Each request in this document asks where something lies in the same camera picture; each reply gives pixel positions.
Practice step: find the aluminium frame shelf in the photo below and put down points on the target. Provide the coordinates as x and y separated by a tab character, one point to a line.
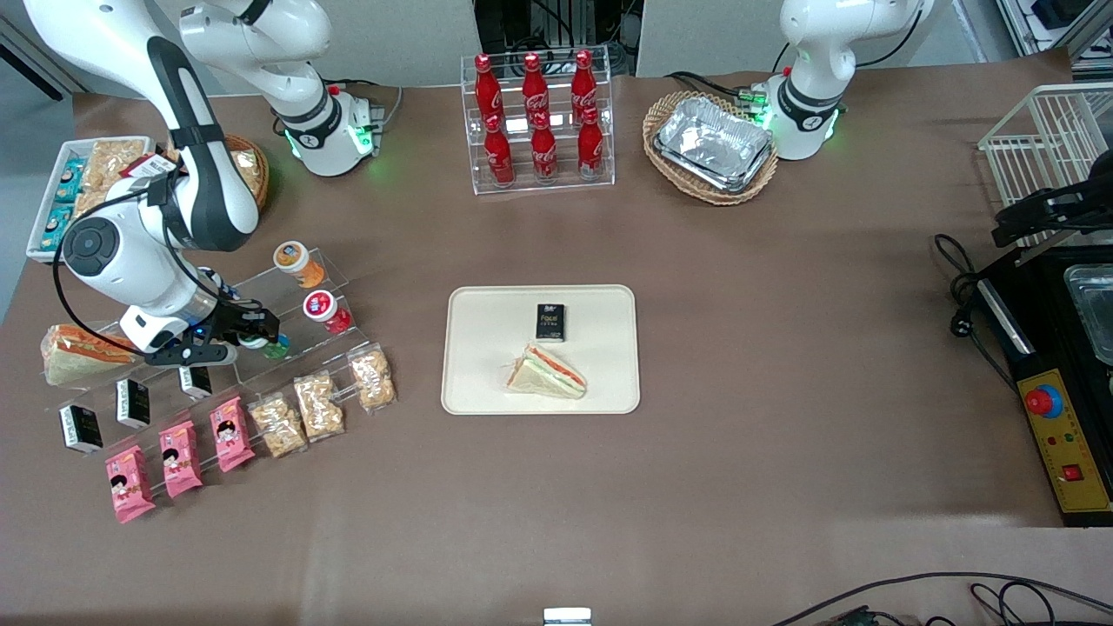
1052	17

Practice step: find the clear bag puffed snack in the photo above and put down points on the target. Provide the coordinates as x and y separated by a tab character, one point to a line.
373	378
246	172
319	406
96	200
113	156
278	426

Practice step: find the brown wicker basket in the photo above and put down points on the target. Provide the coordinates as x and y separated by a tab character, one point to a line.
261	187

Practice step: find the small silver block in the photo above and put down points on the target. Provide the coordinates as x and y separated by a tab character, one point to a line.
567	617

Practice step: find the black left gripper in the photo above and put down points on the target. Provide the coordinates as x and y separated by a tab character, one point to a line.
1063	208

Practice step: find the red gum bottle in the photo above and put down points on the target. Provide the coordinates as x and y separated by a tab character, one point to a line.
323	309

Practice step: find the clear acrylic tiered stand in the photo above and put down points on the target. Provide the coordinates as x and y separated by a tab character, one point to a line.
278	291

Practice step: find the brown table cover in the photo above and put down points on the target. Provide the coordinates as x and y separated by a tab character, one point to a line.
783	348

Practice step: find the yellow control panel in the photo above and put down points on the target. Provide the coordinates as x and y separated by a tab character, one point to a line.
1074	443

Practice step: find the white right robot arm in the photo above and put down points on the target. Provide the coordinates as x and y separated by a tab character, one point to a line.
113	35

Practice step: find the red emergency stop button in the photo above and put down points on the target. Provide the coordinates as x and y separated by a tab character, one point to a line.
1043	401

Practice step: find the light wicker basket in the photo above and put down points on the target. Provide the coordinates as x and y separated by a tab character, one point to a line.
665	113

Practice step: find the wrapped triangle sandwich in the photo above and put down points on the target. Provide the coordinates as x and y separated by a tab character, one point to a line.
78	361
546	374

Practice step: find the aluminium foil tray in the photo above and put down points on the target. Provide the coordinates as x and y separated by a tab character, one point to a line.
713	143

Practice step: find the red cookie box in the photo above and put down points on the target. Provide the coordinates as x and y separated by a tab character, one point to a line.
143	165

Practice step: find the cream plastic tray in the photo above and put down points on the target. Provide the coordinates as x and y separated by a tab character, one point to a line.
591	365

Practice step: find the pink snack packet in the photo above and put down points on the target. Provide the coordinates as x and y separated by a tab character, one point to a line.
129	484
180	459
232	435

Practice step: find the orange gum bottle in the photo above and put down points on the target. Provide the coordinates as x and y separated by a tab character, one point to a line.
294	259

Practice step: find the white rectangular bin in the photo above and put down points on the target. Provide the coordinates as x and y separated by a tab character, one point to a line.
42	217

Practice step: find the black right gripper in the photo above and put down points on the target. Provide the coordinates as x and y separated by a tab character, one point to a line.
233	318

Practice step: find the black sealing machine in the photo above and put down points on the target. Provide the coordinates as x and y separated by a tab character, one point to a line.
1048	348

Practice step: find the black Face tissue pack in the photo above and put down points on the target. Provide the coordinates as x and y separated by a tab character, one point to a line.
549	323

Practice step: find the blue snack packet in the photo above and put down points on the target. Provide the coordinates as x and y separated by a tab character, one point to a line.
54	226
69	181

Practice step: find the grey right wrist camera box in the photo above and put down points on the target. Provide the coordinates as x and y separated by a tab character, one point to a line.
187	355

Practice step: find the clear acrylic bottle rack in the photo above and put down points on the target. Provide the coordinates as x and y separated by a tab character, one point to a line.
522	187

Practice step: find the silver metal tray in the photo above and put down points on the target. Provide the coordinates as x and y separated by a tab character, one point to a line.
1096	313

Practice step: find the green gum bottle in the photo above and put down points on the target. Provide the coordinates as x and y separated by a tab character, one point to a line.
278	350

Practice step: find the black white small box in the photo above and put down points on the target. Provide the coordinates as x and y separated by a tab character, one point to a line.
132	402
196	382
80	429

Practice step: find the red cola bottle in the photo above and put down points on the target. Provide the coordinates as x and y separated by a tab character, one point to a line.
487	87
543	155
533	85
498	156
590	148
583	83

